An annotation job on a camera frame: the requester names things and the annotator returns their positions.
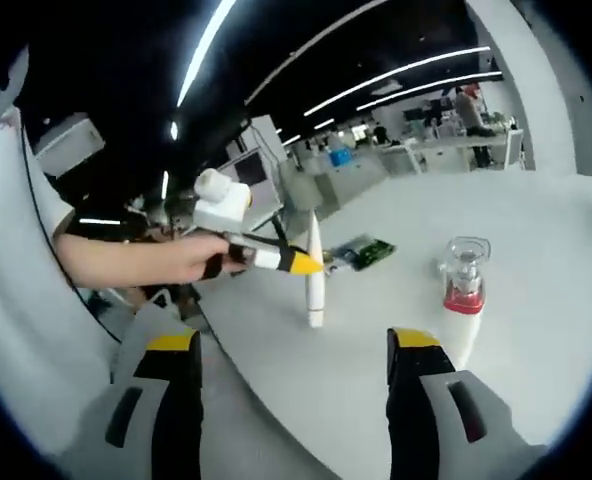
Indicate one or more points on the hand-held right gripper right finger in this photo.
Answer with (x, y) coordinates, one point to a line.
(411, 400)

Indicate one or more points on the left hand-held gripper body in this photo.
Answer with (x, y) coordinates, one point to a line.
(221, 210)

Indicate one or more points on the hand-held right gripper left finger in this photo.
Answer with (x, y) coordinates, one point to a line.
(176, 400)

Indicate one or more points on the white skincare tube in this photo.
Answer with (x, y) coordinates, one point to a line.
(315, 295)

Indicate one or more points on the white pump skincare bottle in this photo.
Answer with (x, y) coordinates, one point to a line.
(463, 330)

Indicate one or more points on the green black packet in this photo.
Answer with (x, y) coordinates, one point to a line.
(373, 252)

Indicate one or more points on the person's left hand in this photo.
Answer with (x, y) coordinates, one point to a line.
(191, 260)

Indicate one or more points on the monitor with pink screen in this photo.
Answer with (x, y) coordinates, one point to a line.
(251, 170)

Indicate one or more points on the oval ceiling lamp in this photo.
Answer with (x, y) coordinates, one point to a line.
(174, 130)

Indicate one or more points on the blue plastic crate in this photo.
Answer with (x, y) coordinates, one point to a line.
(340, 159)

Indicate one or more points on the ceiling light strip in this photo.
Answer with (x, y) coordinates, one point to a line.
(203, 50)
(426, 90)
(401, 72)

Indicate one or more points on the white office desk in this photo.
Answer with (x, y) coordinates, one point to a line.
(476, 145)

